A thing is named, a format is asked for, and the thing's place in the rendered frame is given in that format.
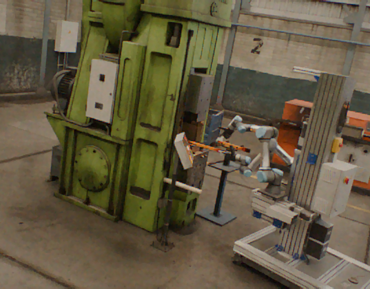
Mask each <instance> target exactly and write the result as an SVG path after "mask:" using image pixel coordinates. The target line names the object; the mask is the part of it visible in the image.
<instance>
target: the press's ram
mask: <svg viewBox="0 0 370 289"><path fill-rule="evenodd" d="M213 84H214V76H212V75H209V74H201V73H198V72H194V73H191V74H190V81H189V88H188V92H187V98H186V103H185V111H187V112H192V113H195V114H197V113H201V112H208V111H209V102H210V98H211V94H212V88H213Z"/></svg>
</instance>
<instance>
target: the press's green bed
mask: <svg viewBox="0 0 370 289"><path fill-rule="evenodd" d="M199 196H200V194H199V193H195V192H192V191H191V192H190V193H184V192H182V191H179V190H177V189H175V191H174V197H173V201H172V212H171V215H170V219H169V226H171V227H172V228H175V229H177V230H179V231H181V230H183V229H184V228H185V227H186V226H189V225H190V224H191V223H193V222H195V216H196V210H197V206H198V199H199Z"/></svg>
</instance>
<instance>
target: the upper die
mask: <svg viewBox="0 0 370 289"><path fill-rule="evenodd" d="M205 114H206V112H201V113H197V114H195V113H192V112H187V111H185V112H184V116H183V118H185V119H187V120H191V121H194V122H200V121H204V120H205Z"/></svg>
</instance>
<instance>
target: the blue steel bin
mask: <svg viewBox="0 0 370 289"><path fill-rule="evenodd" d="M223 113H224V111H223V110H222V111H216V110H214V109H209V116H208V120H207V126H206V130H205V139H204V143H205V145H207V146H209V144H211V143H212V142H214V141H215V143H218V141H217V142H216V140H217V139H218V137H219V135H220V129H219V128H218V127H219V126H222V122H223Z"/></svg>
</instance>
